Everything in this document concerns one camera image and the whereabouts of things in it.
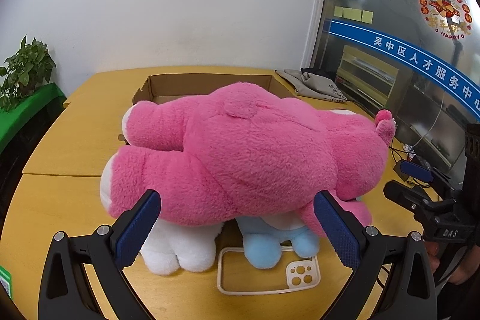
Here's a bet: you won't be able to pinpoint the white plush toy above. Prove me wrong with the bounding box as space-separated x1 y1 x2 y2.
140 218 223 275

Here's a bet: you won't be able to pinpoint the light blue plush toy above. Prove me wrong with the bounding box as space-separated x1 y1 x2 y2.
236 212 320 270

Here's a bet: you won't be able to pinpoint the pink plush bear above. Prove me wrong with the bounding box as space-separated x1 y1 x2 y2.
100 83 396 234

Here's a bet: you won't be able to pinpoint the cream phone case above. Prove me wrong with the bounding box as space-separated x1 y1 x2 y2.
216 246 320 296

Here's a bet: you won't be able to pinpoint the blue banner strip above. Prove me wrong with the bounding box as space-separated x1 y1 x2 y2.
326 19 479 118

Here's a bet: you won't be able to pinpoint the grey folded cloth bag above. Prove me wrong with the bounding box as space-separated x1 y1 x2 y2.
275 69 347 103

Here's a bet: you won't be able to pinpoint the round new year sticker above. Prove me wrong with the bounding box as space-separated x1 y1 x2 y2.
418 0 473 40

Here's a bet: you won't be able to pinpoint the yellow sticky notes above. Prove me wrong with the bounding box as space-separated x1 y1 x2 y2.
334 6 374 24

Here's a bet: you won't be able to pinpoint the green covered side table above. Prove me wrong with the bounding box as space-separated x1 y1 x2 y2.
0 83 67 152

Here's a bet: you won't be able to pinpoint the brown cardboard box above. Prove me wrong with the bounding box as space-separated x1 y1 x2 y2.
117 73 301 145

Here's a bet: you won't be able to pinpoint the green potted plant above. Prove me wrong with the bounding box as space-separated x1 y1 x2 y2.
1 36 56 111

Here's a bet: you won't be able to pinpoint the black cable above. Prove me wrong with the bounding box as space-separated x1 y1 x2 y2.
389 139 457 189

